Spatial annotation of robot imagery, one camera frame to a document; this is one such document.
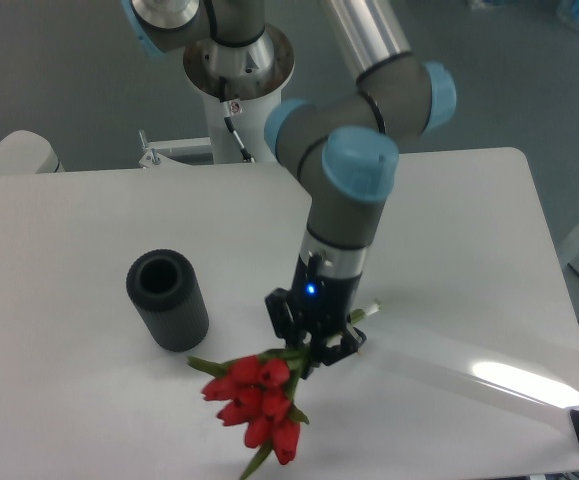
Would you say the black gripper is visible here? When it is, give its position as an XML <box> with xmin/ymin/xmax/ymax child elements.
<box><xmin>265</xmin><ymin>258</ymin><xmax>367</xmax><ymax>366</ymax></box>

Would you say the red tulip bouquet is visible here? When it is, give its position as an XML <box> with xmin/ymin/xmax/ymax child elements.
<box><xmin>187</xmin><ymin>344</ymin><xmax>315</xmax><ymax>479</ymax></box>

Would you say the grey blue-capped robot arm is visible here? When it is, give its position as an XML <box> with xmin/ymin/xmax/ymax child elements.
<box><xmin>123</xmin><ymin>1</ymin><xmax>457</xmax><ymax>366</ymax></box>

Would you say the black ribbed cylindrical vase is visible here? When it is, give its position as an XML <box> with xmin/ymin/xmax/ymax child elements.
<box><xmin>125</xmin><ymin>249</ymin><xmax>209</xmax><ymax>352</ymax></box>

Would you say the white rounded object left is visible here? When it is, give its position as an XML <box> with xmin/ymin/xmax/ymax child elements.
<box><xmin>0</xmin><ymin>130</ymin><xmax>65</xmax><ymax>176</ymax></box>

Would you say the black base cable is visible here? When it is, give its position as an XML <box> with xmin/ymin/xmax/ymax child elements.
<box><xmin>218</xmin><ymin>75</ymin><xmax>257</xmax><ymax>164</ymax></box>

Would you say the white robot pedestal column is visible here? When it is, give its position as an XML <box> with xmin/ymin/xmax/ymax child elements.
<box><xmin>137</xmin><ymin>24</ymin><xmax>295</xmax><ymax>170</ymax></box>

